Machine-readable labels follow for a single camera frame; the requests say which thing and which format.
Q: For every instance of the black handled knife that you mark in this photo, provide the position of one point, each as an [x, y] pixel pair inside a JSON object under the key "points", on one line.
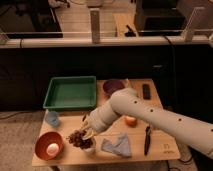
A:
{"points": [[147, 140]]}

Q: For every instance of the dark red grape bunch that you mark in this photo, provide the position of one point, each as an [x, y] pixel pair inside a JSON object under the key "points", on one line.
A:
{"points": [[76, 139]]}

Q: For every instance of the small metal cup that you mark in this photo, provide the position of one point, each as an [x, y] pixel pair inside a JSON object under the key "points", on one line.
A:
{"points": [[85, 117]]}

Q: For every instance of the yellow red apple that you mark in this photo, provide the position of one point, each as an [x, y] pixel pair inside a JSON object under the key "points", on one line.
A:
{"points": [[130, 121]]}

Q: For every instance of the white paper cup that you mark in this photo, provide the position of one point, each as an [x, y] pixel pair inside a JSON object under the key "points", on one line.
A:
{"points": [[90, 149]]}

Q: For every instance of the purple bowl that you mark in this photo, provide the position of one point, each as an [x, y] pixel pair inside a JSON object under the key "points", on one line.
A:
{"points": [[112, 85]]}

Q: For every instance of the black rectangular block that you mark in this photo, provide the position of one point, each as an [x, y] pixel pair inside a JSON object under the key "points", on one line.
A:
{"points": [[146, 91]]}

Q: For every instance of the light blue plastic cup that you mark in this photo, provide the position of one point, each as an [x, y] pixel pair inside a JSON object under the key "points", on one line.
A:
{"points": [[52, 118]]}

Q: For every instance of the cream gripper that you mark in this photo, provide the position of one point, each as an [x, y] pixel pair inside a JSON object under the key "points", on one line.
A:
{"points": [[90, 132]]}

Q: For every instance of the blue cloth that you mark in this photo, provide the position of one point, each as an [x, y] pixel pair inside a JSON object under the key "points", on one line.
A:
{"points": [[121, 147]]}

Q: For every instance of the orange bowl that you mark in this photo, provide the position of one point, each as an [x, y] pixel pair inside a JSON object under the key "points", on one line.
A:
{"points": [[44, 141]]}

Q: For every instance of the white egg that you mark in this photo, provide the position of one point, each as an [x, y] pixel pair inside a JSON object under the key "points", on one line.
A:
{"points": [[52, 149]]}

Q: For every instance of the green plastic tray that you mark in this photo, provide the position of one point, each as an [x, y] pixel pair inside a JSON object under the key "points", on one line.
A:
{"points": [[71, 93]]}

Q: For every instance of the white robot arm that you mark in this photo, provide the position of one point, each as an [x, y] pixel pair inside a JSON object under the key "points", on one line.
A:
{"points": [[194, 133]]}

